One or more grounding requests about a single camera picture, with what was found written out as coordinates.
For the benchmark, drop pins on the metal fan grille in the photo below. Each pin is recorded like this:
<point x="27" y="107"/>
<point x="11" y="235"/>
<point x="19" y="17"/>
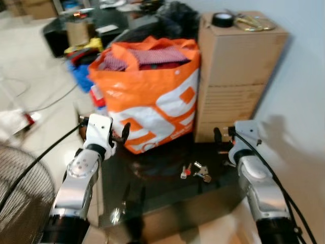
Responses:
<point x="25" y="203"/>

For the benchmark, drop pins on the tall brown cardboard box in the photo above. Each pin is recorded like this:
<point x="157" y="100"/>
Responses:
<point x="238" y="66"/>

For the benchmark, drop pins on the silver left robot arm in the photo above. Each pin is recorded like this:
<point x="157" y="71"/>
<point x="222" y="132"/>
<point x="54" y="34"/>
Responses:
<point x="76" y="183"/>

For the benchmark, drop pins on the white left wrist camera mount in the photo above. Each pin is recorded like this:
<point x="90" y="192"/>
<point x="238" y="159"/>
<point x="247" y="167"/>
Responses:
<point x="97" y="129"/>

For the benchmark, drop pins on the white item with red part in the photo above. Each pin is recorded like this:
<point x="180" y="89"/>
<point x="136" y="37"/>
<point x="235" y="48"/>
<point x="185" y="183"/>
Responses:
<point x="15" y="122"/>

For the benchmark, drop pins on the red checkered cloth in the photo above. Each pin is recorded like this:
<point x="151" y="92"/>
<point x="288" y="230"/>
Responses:
<point x="157" y="55"/>

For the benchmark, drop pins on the black tape roll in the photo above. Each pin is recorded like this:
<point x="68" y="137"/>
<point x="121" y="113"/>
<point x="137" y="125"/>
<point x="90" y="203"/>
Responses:
<point x="222" y="25"/>

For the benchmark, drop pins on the blue plastic item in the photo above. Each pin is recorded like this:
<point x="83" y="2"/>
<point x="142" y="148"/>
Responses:
<point x="81" y="76"/>

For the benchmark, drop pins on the black case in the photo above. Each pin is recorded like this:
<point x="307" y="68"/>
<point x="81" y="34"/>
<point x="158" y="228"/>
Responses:
<point x="56" y="35"/>

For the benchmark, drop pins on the orange white shopping bag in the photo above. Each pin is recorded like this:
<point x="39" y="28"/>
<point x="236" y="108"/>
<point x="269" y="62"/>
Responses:
<point x="147" y="96"/>

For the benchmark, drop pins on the black plastic garbage bag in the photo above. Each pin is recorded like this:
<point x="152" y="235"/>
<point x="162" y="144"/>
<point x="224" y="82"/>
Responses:
<point x="177" y="20"/>

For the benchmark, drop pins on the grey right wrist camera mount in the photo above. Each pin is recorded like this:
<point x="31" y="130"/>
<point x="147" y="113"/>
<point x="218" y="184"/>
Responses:
<point x="248" y="133"/>

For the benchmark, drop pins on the brown cardboard tube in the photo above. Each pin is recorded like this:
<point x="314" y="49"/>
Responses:
<point x="77" y="33"/>

